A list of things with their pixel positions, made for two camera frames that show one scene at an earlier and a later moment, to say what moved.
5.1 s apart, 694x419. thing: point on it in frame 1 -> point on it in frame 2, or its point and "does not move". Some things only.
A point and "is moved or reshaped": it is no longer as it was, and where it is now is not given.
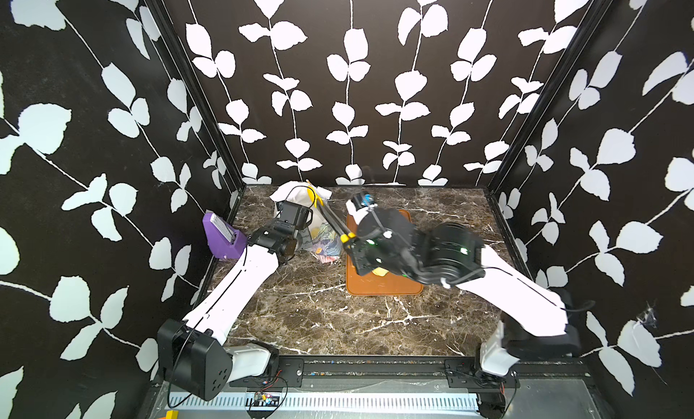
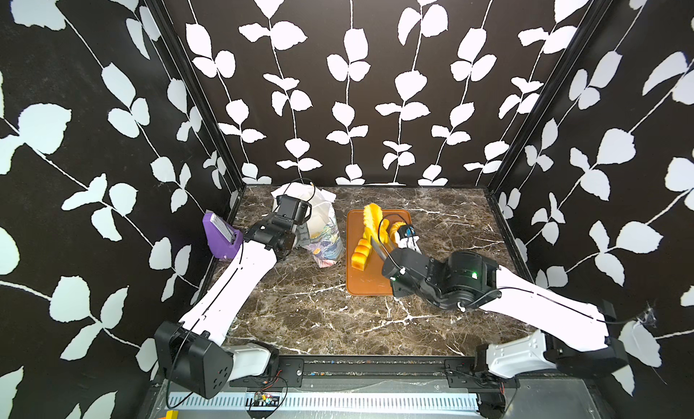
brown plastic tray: [379, 282] does not move
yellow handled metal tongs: [344, 234] is moved or reshaped
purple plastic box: [224, 241] does not move
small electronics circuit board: [266, 399] does not move
